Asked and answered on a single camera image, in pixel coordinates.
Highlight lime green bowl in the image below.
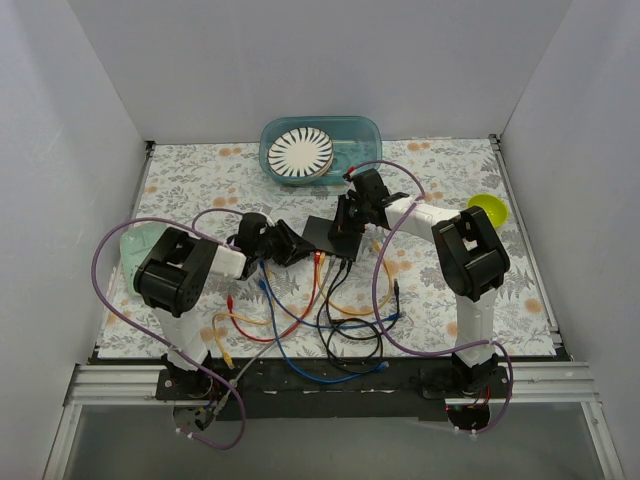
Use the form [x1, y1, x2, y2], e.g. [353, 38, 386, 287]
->
[467, 193, 509, 228]

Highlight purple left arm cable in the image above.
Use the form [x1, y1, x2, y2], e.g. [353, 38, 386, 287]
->
[89, 208, 249, 450]

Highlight teal plastic container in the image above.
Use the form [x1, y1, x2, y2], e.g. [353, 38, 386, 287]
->
[259, 116, 382, 187]

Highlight yellow ethernet cable long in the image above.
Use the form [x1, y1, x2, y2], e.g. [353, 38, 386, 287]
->
[316, 253, 396, 318]

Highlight red ethernet cable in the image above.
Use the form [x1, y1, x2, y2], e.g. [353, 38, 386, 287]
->
[225, 252, 324, 344]

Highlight white blue striped plate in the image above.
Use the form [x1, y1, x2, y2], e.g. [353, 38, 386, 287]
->
[266, 127, 334, 180]

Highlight black ethernet cable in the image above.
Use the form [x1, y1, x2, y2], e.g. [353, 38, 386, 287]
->
[317, 259, 386, 374]
[319, 259, 401, 351]

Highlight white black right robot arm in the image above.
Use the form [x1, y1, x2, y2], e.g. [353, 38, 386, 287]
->
[329, 168, 510, 398]

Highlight aluminium frame rail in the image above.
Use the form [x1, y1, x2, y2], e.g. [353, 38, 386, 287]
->
[45, 359, 626, 479]

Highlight grey ethernet cable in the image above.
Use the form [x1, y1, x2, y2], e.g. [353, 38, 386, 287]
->
[209, 257, 339, 416]

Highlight mint green plastic lid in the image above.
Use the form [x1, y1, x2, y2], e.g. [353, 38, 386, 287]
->
[119, 222, 166, 297]

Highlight black network switch box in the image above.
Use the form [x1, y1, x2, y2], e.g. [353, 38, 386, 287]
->
[302, 216, 362, 262]

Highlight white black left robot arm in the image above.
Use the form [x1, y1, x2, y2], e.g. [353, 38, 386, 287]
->
[133, 213, 315, 400]

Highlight yellow ethernet cable short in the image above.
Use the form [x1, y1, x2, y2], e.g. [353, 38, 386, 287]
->
[211, 312, 267, 370]

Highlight floral patterned table mat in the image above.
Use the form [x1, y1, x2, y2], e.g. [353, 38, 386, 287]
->
[97, 139, 559, 359]

